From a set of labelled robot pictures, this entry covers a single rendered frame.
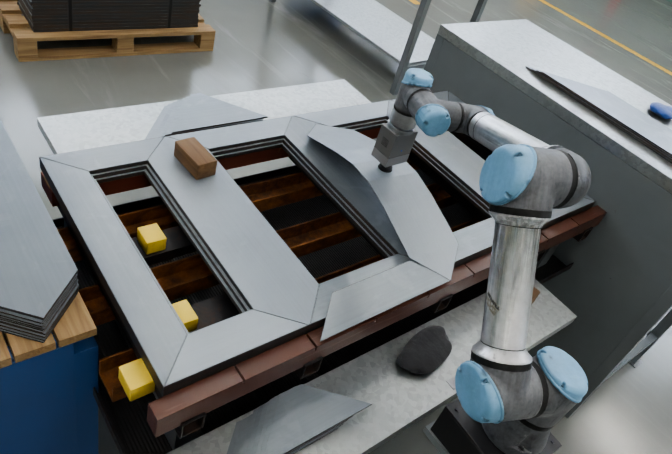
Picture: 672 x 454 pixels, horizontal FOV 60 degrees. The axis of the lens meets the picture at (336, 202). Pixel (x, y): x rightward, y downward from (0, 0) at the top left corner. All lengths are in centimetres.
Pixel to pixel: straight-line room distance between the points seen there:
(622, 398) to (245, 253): 194
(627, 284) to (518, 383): 113
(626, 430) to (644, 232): 95
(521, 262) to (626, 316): 120
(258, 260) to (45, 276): 45
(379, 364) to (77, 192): 85
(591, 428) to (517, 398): 150
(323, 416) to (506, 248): 54
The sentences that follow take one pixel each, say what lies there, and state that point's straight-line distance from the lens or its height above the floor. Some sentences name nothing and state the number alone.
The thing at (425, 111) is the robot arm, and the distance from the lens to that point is 143.
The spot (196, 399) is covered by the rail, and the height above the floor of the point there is 83.
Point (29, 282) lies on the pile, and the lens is 134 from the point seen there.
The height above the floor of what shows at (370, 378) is 68.
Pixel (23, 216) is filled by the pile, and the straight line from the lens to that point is 148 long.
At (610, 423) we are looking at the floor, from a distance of 276.
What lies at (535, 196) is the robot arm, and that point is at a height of 129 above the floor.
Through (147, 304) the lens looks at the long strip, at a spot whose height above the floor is 85.
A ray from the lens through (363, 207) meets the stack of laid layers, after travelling 165.
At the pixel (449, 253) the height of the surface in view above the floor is 86.
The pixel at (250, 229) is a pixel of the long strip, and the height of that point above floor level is 85.
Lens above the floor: 184
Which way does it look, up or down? 37 degrees down
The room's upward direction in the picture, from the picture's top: 18 degrees clockwise
